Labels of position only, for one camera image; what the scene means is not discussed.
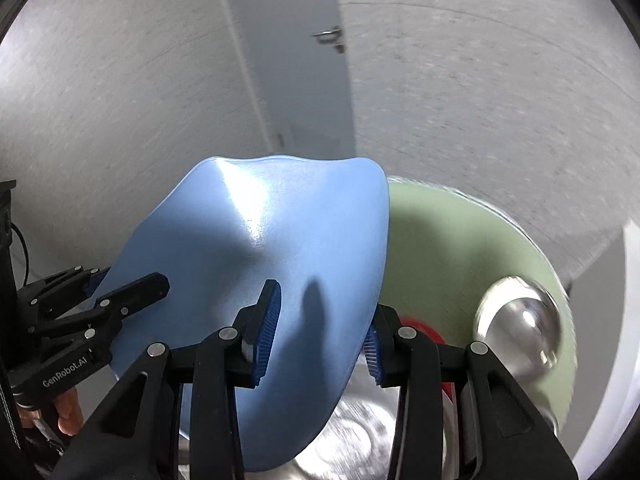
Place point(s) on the red bowl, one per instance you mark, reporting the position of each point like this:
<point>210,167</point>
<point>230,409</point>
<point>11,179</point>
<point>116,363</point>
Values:
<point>425,331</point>

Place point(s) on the person's left hand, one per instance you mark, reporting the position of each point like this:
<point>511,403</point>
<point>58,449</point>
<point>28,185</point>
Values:
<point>67,410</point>

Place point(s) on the small steel bowl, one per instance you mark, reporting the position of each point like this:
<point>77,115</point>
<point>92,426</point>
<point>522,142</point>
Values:
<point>520,320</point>

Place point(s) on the blue plate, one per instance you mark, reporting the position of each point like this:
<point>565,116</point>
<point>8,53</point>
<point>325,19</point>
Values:
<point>225,235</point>

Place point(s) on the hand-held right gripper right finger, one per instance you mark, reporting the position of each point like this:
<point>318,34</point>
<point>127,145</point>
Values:
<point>372,356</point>

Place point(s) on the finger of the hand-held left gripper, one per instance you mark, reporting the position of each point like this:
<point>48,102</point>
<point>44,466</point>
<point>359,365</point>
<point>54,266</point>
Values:
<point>65,282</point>
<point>145,290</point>

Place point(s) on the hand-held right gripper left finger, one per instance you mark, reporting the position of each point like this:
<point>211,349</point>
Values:
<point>265,332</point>

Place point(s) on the black stand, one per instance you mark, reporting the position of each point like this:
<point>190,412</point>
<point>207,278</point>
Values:
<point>7,260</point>

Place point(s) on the green plate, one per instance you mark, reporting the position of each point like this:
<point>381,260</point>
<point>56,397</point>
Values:
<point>450,260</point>

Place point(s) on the grey door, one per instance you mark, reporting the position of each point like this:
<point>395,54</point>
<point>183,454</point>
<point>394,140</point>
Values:
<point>300,85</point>

